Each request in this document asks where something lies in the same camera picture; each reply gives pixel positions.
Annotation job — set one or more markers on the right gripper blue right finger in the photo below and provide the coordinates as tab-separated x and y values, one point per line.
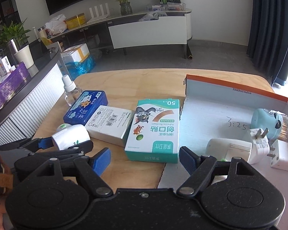
189	159

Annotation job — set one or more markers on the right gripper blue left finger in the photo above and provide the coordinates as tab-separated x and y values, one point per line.
101	160

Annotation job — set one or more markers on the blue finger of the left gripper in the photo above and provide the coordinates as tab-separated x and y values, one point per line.
45	143

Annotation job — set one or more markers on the white cardboard box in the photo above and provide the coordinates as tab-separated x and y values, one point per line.
110	124

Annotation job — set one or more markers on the teal bandage box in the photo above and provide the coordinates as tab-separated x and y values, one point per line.
154	133

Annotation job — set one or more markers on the clear liquid refill bottle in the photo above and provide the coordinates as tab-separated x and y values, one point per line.
72	91

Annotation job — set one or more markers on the blue floss pick box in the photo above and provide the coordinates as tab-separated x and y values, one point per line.
84	107

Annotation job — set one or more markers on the white folding-prong charger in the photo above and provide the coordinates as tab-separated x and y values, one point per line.
260	146

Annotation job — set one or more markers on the white square charger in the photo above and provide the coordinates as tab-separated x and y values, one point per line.
279	155

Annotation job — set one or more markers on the light blue toothpick holder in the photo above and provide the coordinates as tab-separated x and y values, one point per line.
274	121

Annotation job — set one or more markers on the left hand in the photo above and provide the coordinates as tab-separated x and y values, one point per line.
6	179

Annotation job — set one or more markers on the white ribbed round cabinet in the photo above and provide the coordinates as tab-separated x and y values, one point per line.
21	117

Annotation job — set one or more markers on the purple storage box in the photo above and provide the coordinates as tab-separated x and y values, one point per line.
13	83

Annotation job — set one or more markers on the blue plastic bag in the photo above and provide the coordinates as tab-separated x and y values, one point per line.
76	69

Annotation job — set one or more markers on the white paper cup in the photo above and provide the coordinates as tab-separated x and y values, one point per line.
24	55

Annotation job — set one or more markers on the cardboard box on floor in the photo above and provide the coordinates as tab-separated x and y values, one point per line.
76	53

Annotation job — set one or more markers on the white plastic bag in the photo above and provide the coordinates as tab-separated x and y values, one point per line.
56	25

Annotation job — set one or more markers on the yellow box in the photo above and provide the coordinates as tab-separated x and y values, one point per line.
75	21

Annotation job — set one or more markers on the white router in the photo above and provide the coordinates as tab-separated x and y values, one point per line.
99	13

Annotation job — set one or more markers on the white TV console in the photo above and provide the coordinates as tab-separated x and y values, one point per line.
122	32

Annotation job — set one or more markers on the dark blue curtain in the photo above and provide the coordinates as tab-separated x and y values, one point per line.
268	40

